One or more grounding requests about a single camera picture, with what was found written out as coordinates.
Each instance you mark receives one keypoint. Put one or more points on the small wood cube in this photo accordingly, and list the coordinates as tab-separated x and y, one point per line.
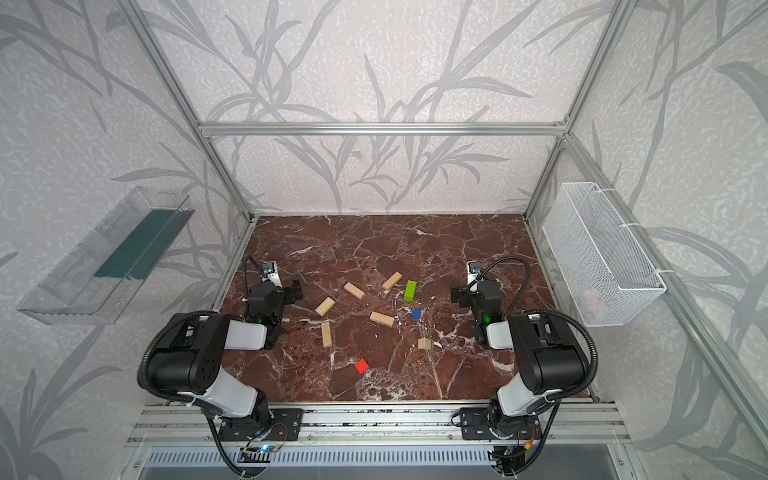
424	344

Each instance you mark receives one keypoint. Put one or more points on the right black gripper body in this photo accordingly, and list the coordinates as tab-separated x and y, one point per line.
469	294

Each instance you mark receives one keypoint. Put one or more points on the grooved wood block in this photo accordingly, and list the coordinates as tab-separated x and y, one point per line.
325	306

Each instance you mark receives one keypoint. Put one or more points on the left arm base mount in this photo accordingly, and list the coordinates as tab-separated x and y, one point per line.
280	424

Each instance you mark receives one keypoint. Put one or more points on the wood block with writing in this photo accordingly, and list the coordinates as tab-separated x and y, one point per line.
326	332

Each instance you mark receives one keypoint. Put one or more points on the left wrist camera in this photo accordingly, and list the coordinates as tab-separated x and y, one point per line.
269	272

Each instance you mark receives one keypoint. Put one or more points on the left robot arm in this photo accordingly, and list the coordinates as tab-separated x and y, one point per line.
183	362

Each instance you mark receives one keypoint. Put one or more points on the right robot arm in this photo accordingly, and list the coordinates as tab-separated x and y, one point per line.
555	355

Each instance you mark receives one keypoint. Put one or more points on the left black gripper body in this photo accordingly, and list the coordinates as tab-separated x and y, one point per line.
279	294

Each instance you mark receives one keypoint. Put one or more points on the white wire basket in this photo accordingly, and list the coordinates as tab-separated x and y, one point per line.
608	274

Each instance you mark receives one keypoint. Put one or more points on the clear plastic wall bin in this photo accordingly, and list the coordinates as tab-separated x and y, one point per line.
94	283

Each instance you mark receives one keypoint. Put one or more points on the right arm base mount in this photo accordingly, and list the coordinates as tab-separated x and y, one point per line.
488	424

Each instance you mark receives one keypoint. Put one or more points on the green block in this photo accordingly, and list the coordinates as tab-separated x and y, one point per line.
409	294

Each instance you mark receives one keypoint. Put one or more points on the plain wood block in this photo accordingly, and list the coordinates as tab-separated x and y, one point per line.
354	290

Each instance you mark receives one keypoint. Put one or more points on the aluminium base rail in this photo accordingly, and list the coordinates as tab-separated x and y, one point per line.
578	422

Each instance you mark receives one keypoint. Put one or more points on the red block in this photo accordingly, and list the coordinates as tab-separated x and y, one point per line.
361	366

